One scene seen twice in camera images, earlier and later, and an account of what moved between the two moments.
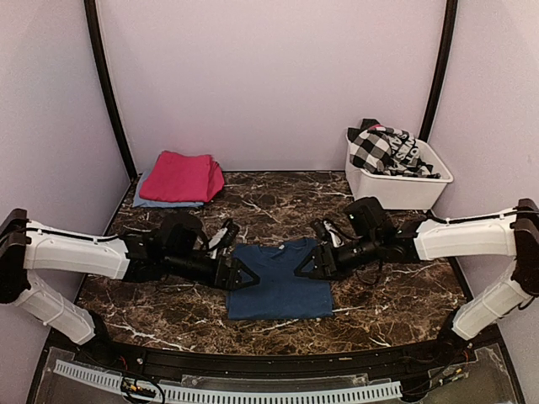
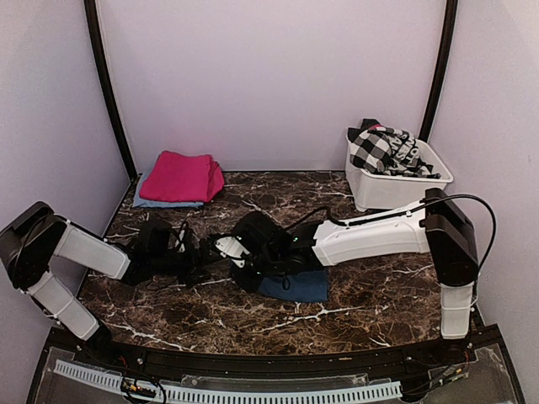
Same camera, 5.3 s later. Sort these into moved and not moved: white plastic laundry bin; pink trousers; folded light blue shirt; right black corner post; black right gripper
Moved: black right gripper
Not moved: right black corner post; white plastic laundry bin; pink trousers; folded light blue shirt
